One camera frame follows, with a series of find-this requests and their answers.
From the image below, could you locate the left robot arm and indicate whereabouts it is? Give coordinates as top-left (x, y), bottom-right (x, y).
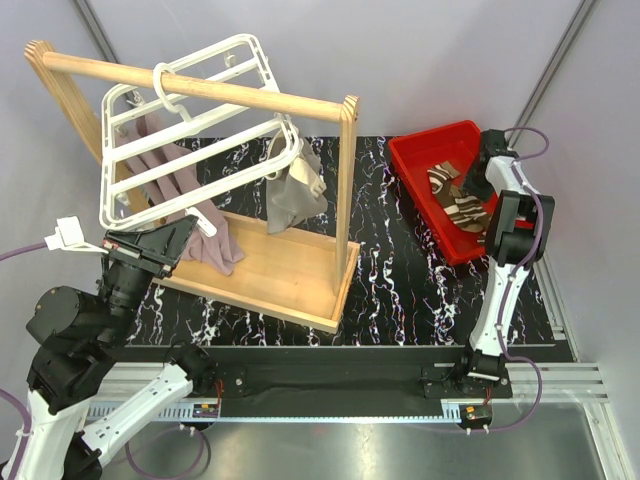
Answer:
top-left (1, 215), bottom-right (221, 479)

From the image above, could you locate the grey cream sock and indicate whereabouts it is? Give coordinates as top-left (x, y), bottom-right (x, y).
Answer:
top-left (266, 137), bottom-right (328, 234)

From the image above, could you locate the red plastic bin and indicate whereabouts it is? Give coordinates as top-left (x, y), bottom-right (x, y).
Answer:
top-left (390, 120), bottom-right (497, 265)

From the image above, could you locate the wooden clothes rack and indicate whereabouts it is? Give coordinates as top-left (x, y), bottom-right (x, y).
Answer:
top-left (24, 40), bottom-right (359, 333)

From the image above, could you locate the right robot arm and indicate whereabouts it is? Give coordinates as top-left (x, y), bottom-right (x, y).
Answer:
top-left (449, 129), bottom-right (555, 398)

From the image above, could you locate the mauve hanging cloth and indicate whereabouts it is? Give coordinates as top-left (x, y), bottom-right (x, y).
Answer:
top-left (116, 114), bottom-right (245, 276)

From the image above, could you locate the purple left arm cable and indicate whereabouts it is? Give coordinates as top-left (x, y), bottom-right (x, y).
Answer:
top-left (0, 242), bottom-right (49, 262)

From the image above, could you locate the white plastic clip hanger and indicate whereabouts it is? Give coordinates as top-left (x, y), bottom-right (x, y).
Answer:
top-left (99, 34), bottom-right (302, 231)

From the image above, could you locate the brown striped sock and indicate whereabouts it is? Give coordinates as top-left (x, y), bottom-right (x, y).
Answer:
top-left (437, 183), bottom-right (492, 245)
top-left (427, 161), bottom-right (460, 195)

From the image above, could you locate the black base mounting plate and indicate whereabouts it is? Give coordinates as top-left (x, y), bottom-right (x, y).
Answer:
top-left (94, 344), bottom-right (531, 419)

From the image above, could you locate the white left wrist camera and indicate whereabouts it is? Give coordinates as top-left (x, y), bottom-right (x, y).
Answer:
top-left (44, 216), bottom-right (107, 254)

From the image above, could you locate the white slotted cable duct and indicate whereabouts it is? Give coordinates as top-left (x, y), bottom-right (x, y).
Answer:
top-left (154, 401), bottom-right (462, 424)

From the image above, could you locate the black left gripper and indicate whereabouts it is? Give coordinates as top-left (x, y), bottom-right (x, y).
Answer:
top-left (100, 213), bottom-right (201, 344)

